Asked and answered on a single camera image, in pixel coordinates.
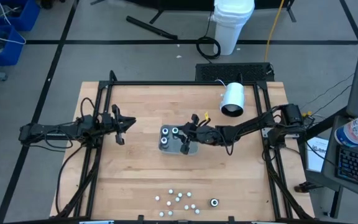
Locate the black aluminium table frame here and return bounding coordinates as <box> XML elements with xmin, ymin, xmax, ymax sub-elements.
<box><xmin>50</xmin><ymin>70</ymin><xmax>315</xmax><ymax>224</ymax></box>

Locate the grey keyboard desk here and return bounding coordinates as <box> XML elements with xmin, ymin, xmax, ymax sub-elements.
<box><xmin>321</xmin><ymin>114</ymin><xmax>358</xmax><ymax>205</ymax></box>

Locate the white plastic trash can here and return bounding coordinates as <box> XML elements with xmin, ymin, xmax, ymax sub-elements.
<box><xmin>209</xmin><ymin>0</ymin><xmax>256</xmax><ymax>56</ymax></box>

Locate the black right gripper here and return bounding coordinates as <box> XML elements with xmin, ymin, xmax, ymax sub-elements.
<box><xmin>177</xmin><ymin>114</ymin><xmax>219</xmax><ymax>156</ymax></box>

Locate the blue plastic storage bin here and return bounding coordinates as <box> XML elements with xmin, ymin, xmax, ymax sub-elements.
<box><xmin>0</xmin><ymin>0</ymin><xmax>41</xmax><ymax>32</ymax></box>
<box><xmin>0</xmin><ymin>25</ymin><xmax>26</xmax><ymax>68</ymax></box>

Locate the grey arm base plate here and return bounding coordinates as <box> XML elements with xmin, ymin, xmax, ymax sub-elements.
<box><xmin>261</xmin><ymin>127</ymin><xmax>276</xmax><ymax>139</ymax></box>

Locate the white wipes canister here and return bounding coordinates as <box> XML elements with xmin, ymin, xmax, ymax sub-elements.
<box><xmin>334</xmin><ymin>109</ymin><xmax>358</xmax><ymax>148</ymax></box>

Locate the black coiled cable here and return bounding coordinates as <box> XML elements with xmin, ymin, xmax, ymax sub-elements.
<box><xmin>196</xmin><ymin>11</ymin><xmax>222</xmax><ymax>63</ymax></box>

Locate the black backlit keyboard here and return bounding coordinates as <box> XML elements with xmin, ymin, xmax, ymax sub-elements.
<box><xmin>335</xmin><ymin>146</ymin><xmax>358</xmax><ymax>191</ymax></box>

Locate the black perforated computer case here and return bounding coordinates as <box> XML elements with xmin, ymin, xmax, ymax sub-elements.
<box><xmin>195</xmin><ymin>62</ymin><xmax>275</xmax><ymax>83</ymax></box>

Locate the yellow cable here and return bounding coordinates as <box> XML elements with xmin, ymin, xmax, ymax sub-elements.
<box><xmin>264</xmin><ymin>0</ymin><xmax>286</xmax><ymax>62</ymax></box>

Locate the white plastic bin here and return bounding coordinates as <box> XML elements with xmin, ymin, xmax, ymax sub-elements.
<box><xmin>158</xmin><ymin>124</ymin><xmax>200</xmax><ymax>156</ymax></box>

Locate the black equipment stand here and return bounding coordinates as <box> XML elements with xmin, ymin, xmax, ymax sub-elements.
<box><xmin>90</xmin><ymin>0</ymin><xmax>217</xmax><ymax>25</ymax></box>

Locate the black tube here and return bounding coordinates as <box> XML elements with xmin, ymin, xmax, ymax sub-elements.
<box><xmin>126</xmin><ymin>15</ymin><xmax>179</xmax><ymax>40</ymax></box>

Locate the black clamp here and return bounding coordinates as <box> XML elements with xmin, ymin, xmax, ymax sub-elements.
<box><xmin>293</xmin><ymin>182</ymin><xmax>324</xmax><ymax>194</ymax></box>

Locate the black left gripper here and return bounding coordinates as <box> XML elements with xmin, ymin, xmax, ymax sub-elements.
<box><xmin>99</xmin><ymin>104</ymin><xmax>137</xmax><ymax>146</ymax></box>

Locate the black stand leg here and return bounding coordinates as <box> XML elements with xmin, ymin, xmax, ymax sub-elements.
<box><xmin>286</xmin><ymin>0</ymin><xmax>297</xmax><ymax>23</ymax></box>

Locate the black power cable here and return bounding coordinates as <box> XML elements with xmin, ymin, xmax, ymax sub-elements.
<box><xmin>54</xmin><ymin>145</ymin><xmax>85</xmax><ymax>215</ymax></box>

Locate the white paper sheet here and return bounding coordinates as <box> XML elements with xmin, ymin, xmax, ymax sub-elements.
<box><xmin>305</xmin><ymin>136</ymin><xmax>329</xmax><ymax>173</ymax></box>

